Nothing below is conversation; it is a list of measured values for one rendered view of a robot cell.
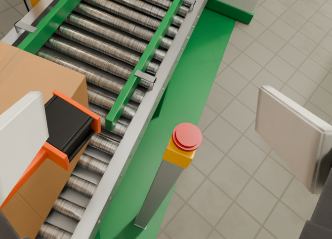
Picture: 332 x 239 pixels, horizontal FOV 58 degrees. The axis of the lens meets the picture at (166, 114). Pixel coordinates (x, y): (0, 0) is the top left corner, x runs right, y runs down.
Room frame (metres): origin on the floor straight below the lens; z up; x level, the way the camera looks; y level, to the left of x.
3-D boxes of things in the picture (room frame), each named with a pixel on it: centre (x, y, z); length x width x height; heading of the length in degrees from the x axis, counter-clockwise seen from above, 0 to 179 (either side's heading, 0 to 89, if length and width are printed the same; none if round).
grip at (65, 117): (0.18, 0.14, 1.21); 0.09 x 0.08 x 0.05; 76
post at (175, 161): (0.33, -0.06, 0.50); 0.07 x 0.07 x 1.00; 86
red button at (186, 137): (0.33, -0.06, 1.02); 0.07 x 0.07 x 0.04
